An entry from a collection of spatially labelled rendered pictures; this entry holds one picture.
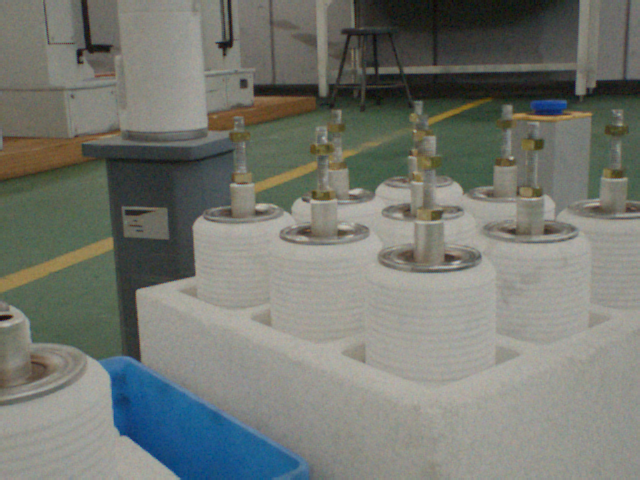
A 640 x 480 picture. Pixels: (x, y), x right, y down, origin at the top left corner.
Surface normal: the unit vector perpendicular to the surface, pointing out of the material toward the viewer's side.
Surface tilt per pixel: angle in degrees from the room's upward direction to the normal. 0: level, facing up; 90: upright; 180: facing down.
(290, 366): 90
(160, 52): 90
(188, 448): 88
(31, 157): 90
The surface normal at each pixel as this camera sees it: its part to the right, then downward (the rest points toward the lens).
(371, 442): -0.76, 0.17
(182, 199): 0.38, 0.20
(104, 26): -0.36, 0.22
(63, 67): 0.93, 0.06
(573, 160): 0.65, 0.15
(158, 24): 0.15, 0.22
